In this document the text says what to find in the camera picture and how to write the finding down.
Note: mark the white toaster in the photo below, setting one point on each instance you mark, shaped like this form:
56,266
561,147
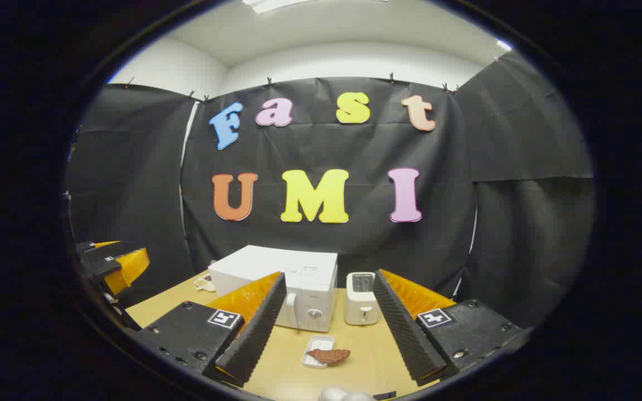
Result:
360,309

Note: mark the white rectangular tray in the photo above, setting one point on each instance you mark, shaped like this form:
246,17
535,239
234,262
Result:
318,341

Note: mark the white compartment plate with beans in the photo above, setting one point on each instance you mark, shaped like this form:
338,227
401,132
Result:
205,284

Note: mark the brown meat piece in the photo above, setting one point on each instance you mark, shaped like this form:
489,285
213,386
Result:
329,356

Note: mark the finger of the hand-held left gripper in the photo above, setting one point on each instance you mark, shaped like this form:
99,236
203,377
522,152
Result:
129,267
98,250

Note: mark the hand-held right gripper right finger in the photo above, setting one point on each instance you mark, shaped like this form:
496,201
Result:
404,334

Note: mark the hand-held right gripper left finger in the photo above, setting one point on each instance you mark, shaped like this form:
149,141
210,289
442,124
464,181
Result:
254,340

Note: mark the ceiling light panel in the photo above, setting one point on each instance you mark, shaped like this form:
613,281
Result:
276,4

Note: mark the black backdrop cloth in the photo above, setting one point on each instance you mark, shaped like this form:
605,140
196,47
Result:
354,150

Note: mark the white microwave oven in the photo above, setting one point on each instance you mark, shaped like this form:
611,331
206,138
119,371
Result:
276,264

